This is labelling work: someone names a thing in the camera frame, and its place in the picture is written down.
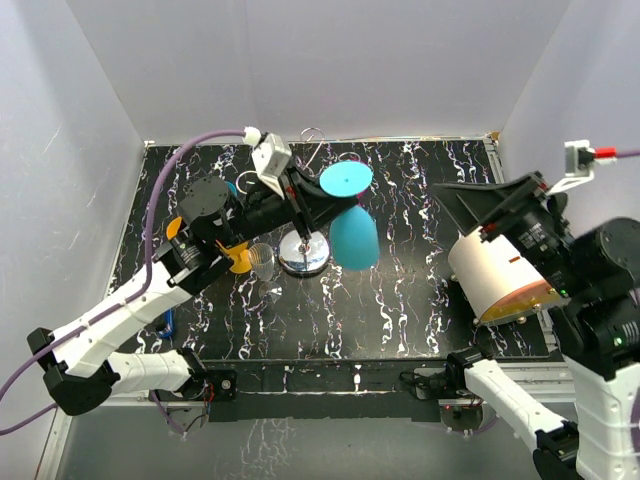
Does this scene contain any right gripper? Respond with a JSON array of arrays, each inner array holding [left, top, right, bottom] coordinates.
[[427, 168, 586, 294]]

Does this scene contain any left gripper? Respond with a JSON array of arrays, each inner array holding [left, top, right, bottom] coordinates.
[[217, 159, 358, 250]]

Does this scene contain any blue wine glass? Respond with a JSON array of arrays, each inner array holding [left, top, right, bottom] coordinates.
[[225, 181, 238, 198], [320, 161, 380, 271]]

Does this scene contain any clear wine glass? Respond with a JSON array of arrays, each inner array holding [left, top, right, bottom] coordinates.
[[248, 243, 282, 303]]

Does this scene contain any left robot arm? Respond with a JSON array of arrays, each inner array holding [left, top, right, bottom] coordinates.
[[27, 163, 372, 416]]

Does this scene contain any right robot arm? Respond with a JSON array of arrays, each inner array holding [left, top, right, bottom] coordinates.
[[433, 172, 639, 479]]

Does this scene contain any magenta wine glass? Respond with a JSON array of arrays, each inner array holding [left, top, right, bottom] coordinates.
[[338, 161, 370, 206]]

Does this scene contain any chrome wine glass rack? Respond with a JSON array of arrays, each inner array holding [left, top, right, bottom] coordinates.
[[236, 126, 332, 278]]

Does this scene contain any orange wine glass right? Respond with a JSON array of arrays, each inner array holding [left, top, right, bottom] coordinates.
[[216, 241, 252, 274]]

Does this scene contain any orange wine glass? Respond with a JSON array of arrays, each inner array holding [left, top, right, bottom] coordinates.
[[166, 216, 183, 240], [216, 241, 252, 274]]

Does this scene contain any orange wine glass left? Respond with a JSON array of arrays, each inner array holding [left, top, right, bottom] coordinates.
[[166, 216, 183, 240]]

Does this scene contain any blue carabiner clip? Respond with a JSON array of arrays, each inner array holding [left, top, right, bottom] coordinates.
[[155, 310, 175, 339]]

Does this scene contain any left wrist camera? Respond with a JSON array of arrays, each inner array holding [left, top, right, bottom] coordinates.
[[243, 126, 292, 199]]

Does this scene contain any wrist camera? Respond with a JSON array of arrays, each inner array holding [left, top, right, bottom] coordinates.
[[547, 140, 617, 196], [243, 126, 292, 199]]

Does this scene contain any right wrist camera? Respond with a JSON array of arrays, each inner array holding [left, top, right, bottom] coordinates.
[[547, 140, 617, 196]]

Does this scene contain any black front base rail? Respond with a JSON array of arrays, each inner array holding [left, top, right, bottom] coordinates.
[[158, 349, 496, 426]]

